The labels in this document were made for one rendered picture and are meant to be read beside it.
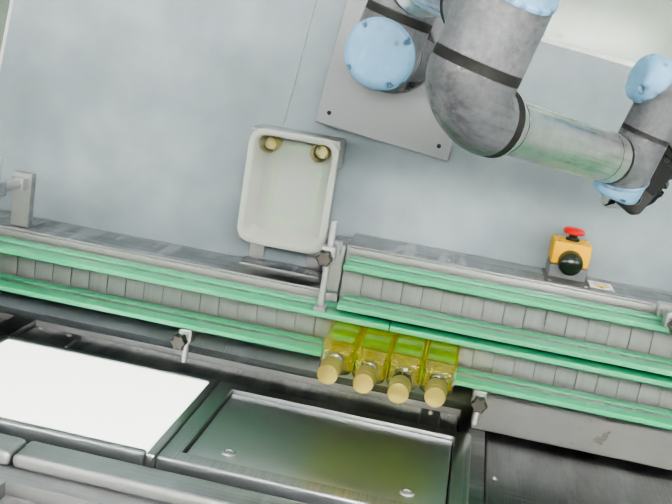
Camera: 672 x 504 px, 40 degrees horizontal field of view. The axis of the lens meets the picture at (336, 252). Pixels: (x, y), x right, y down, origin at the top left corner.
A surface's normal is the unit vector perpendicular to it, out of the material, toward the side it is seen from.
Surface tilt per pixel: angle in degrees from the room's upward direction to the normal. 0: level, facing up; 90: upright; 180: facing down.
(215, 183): 0
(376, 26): 10
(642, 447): 0
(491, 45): 7
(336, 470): 90
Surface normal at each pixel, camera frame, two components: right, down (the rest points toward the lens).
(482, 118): 0.15, 0.73
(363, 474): 0.15, -0.96
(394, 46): -0.25, 0.34
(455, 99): -0.46, 0.52
